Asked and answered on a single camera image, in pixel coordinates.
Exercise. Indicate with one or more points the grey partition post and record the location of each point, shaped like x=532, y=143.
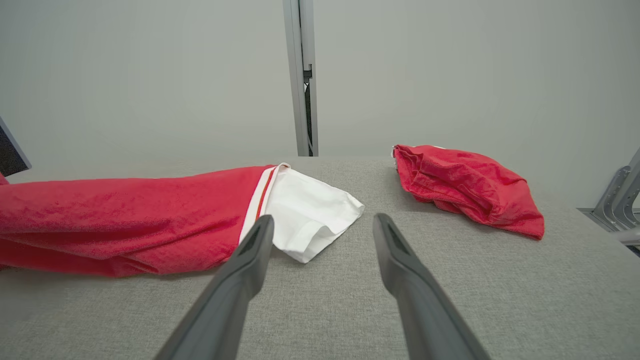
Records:
x=300, y=75

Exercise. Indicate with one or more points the dark flat panel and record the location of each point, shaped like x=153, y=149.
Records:
x=10, y=152

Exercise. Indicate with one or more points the red white basketball jersey shirt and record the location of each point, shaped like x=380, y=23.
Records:
x=125, y=220

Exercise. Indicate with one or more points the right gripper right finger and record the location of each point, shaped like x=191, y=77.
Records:
x=425, y=310

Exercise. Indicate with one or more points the grey metal bracket frame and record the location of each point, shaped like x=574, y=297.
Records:
x=617, y=200

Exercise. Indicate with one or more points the red white basketball shorts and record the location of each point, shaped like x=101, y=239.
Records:
x=465, y=185

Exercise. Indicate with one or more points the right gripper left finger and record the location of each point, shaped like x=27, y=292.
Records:
x=225, y=300

